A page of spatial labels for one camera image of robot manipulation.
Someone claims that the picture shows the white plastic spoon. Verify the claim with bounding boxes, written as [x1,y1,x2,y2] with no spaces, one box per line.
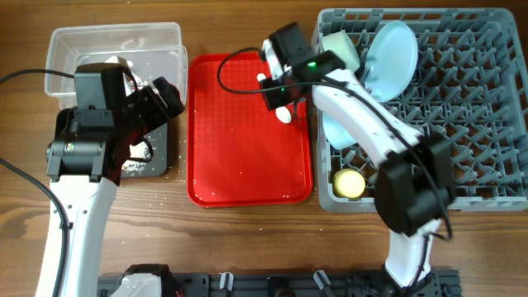
[257,73,292,124]

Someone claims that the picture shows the food scraps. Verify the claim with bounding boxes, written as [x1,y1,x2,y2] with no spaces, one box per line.
[121,137,154,173]

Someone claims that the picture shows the small light blue bowl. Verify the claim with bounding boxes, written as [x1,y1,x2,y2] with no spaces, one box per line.
[323,112,356,150]

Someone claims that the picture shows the pale green bowl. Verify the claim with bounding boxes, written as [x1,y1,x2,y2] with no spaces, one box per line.
[322,31,361,72]

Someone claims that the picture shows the yellow plastic cup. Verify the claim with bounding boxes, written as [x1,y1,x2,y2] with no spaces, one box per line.
[332,169,366,200]

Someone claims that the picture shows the light blue plate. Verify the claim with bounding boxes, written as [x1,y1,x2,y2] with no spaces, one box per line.
[365,21,418,102]

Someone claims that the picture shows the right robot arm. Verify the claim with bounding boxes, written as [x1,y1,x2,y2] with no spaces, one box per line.
[259,21,455,293]

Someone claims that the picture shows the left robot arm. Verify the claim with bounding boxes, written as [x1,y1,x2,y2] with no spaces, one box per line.
[36,63,185,296]

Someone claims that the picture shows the black waste tray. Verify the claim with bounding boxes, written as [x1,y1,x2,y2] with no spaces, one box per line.
[54,107,169,179]

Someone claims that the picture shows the clear plastic waste bin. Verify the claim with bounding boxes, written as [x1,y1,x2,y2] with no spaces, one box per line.
[46,22,188,102]

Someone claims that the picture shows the grey dishwasher rack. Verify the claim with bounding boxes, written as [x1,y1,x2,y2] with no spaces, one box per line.
[311,8,527,211]

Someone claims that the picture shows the red serving tray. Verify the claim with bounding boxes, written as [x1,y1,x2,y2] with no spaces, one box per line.
[186,53,313,207]

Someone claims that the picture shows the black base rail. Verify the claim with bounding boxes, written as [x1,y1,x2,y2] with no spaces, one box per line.
[96,266,463,297]

